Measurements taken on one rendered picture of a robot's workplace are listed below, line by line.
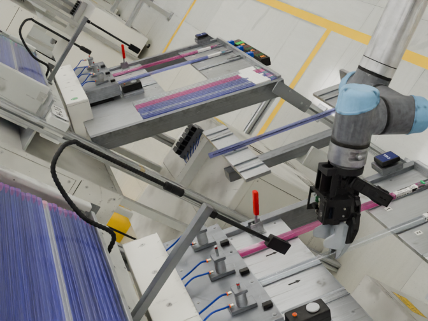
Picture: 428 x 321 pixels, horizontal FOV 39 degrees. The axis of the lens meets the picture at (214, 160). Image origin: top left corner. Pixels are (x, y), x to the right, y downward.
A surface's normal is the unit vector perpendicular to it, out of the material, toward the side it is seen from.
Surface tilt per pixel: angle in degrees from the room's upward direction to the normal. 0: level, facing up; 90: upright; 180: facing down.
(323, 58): 0
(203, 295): 44
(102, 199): 90
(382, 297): 0
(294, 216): 90
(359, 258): 0
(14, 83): 90
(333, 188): 90
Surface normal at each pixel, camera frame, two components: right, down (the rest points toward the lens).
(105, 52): 0.33, 0.39
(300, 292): -0.18, -0.87
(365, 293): -0.77, -0.41
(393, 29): -0.39, 0.14
